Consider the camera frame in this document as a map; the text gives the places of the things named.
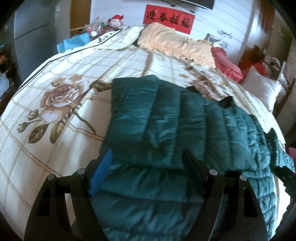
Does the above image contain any dark green quilted jacket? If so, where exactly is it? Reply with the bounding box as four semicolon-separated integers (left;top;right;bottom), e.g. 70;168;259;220
91;75;293;240

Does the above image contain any floral cream bedspread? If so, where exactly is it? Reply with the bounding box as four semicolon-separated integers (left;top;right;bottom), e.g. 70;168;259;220
1;26;285;238

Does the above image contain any white pillow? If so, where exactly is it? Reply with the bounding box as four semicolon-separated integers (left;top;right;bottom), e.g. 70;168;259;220
241;66;281;113

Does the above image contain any red frilled cushion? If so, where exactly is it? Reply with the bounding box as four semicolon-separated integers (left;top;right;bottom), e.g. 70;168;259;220
211;47;244;84

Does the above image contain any blue bag beside bed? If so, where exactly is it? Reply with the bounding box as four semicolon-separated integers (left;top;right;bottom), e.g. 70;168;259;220
57;33;90;53

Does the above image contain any wooden chair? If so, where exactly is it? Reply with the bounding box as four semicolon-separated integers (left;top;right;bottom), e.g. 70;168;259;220
239;42;295;120

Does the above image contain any peach frilled pillow cover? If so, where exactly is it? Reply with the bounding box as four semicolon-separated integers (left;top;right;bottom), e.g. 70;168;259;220
137;23;216;68

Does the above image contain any pig plush toy red hat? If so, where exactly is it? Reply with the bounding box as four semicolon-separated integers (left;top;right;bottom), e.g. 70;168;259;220
107;15;124;30

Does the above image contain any grey refrigerator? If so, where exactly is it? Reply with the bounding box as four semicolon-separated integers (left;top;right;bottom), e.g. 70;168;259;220
1;1;71;85

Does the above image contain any red Chinese couplet banner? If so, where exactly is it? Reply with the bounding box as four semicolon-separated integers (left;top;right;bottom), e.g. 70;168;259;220
143;4;195;35

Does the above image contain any wall mounted black television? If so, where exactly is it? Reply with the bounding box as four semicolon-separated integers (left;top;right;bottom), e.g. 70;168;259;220
165;0;215;10

